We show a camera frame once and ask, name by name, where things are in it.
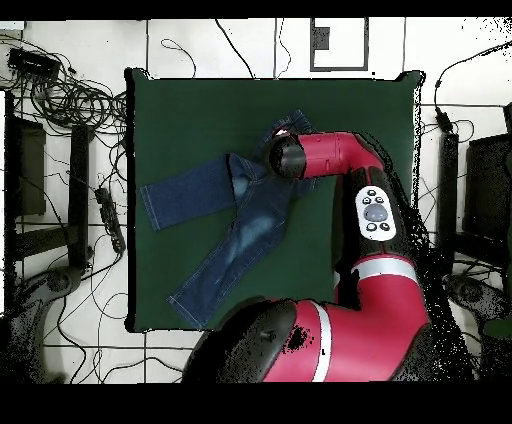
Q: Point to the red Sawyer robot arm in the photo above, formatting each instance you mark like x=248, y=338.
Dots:
x=360, y=320

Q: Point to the dark green table cloth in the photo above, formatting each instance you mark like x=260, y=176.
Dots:
x=180, y=112

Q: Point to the long black bar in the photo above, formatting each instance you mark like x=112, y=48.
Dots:
x=448, y=180

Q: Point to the blue denim jeans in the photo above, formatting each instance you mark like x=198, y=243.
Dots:
x=188, y=196

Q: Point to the grey square floor frame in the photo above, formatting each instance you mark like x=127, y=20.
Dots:
x=339, y=68

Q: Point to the black frame stand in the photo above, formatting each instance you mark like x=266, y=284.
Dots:
x=79, y=192

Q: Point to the black rectangular box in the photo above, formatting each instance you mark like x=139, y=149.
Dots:
x=34, y=64

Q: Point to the black power strip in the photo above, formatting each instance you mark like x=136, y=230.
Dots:
x=110, y=218

